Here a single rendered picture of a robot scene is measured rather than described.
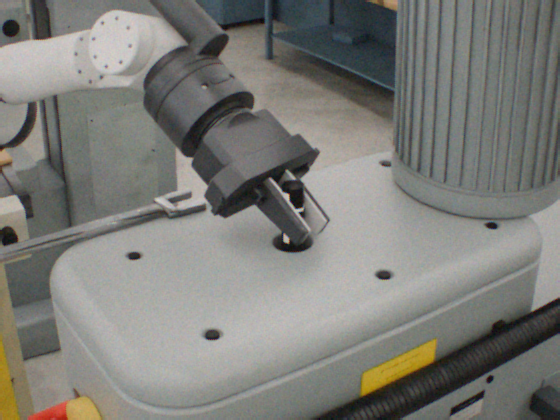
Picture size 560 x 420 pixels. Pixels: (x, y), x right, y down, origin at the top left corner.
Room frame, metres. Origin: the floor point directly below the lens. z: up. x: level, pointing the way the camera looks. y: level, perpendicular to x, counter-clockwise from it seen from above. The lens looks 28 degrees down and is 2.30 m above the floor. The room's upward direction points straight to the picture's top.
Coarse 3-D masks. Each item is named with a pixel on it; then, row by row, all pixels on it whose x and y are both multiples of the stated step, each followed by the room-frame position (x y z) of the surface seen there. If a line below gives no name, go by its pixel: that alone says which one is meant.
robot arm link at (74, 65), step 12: (72, 36) 0.87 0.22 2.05; (84, 36) 0.87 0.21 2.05; (60, 48) 0.86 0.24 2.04; (72, 48) 0.85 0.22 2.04; (84, 48) 0.86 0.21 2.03; (60, 60) 0.85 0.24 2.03; (72, 60) 0.84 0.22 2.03; (84, 60) 0.86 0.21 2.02; (60, 72) 0.85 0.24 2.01; (72, 72) 0.84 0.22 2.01; (84, 72) 0.85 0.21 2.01; (96, 72) 0.87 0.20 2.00; (72, 84) 0.85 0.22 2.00; (84, 84) 0.85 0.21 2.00; (96, 84) 0.86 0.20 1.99; (108, 84) 0.87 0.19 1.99; (120, 84) 0.87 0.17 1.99
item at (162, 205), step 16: (176, 192) 0.79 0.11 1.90; (144, 208) 0.76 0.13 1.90; (160, 208) 0.76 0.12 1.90; (176, 208) 0.76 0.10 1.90; (192, 208) 0.76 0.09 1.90; (80, 224) 0.72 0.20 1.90; (96, 224) 0.72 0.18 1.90; (112, 224) 0.72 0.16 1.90; (128, 224) 0.73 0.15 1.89; (32, 240) 0.69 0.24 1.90; (48, 240) 0.69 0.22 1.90; (64, 240) 0.69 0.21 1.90; (0, 256) 0.66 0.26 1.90; (16, 256) 0.67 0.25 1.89
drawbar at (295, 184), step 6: (288, 180) 0.71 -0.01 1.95; (294, 180) 0.71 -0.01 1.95; (282, 186) 0.70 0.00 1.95; (288, 186) 0.70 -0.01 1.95; (294, 186) 0.70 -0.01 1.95; (300, 186) 0.70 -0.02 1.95; (282, 192) 0.70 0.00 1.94; (288, 192) 0.69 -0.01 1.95; (294, 192) 0.69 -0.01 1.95; (300, 192) 0.69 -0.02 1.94; (294, 198) 0.69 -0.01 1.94; (300, 198) 0.69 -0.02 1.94; (294, 204) 0.69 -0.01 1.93; (300, 204) 0.69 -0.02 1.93; (282, 234) 0.70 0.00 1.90; (282, 240) 0.70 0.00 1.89; (282, 246) 0.70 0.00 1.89; (288, 246) 0.69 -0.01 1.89; (294, 246) 0.69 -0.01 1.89; (300, 246) 0.70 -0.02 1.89
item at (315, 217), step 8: (288, 176) 0.72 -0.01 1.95; (296, 176) 0.72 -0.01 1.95; (280, 184) 0.73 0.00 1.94; (304, 192) 0.71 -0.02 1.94; (304, 200) 0.71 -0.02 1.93; (312, 200) 0.70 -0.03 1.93; (304, 208) 0.71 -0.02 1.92; (312, 208) 0.70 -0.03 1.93; (320, 208) 0.70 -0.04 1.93; (304, 216) 0.71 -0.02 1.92; (312, 216) 0.70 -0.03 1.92; (320, 216) 0.69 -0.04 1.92; (312, 224) 0.70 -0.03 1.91; (320, 224) 0.69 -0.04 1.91; (320, 232) 0.70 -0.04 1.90
